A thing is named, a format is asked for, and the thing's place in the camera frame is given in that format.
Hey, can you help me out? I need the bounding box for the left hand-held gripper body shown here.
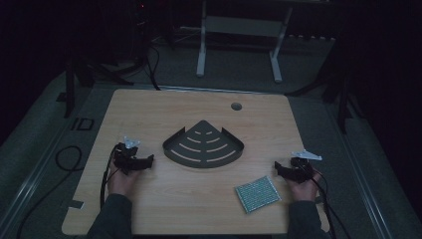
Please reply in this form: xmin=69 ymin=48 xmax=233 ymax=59
xmin=113 ymin=135 xmax=142 ymax=176

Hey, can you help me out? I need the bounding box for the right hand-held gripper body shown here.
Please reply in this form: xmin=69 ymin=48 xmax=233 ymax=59
xmin=290 ymin=149 xmax=323 ymax=184

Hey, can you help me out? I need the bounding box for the silver textured square pad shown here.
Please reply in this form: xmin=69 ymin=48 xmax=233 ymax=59
xmin=234 ymin=175 xmax=283 ymax=214

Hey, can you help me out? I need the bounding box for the black metal corner shelf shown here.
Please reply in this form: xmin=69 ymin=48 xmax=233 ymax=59
xmin=161 ymin=119 xmax=246 ymax=169

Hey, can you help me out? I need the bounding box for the person's right hand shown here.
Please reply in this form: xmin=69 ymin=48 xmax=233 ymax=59
xmin=286 ymin=172 xmax=322 ymax=203

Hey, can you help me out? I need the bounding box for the person's left hand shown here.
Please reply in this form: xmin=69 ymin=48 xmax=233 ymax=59
xmin=106 ymin=161 xmax=144 ymax=200

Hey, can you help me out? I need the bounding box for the black metal stand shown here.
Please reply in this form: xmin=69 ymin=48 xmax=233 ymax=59
xmin=285 ymin=39 xmax=366 ymax=135
xmin=55 ymin=49 xmax=135 ymax=120

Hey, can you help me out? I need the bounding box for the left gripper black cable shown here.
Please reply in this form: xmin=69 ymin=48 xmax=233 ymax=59
xmin=99 ymin=144 xmax=121 ymax=211

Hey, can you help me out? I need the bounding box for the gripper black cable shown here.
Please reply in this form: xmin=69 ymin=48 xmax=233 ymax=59
xmin=99 ymin=144 xmax=121 ymax=211
xmin=308 ymin=164 xmax=353 ymax=239

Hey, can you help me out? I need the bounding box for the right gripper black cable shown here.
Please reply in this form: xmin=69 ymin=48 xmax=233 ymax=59
xmin=308 ymin=164 xmax=353 ymax=239

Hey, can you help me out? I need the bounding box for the black floor cable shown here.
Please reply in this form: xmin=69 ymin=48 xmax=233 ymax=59
xmin=15 ymin=144 xmax=84 ymax=239

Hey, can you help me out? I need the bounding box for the metal floor rail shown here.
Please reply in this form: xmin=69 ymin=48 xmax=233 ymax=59
xmin=0 ymin=119 xmax=73 ymax=233
xmin=326 ymin=103 xmax=396 ymax=239

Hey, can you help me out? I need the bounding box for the black hanging cable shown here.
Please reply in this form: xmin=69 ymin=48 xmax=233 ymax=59
xmin=144 ymin=42 xmax=162 ymax=92

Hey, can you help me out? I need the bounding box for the white metal desk frame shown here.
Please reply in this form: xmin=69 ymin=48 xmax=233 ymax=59
xmin=196 ymin=0 xmax=294 ymax=84

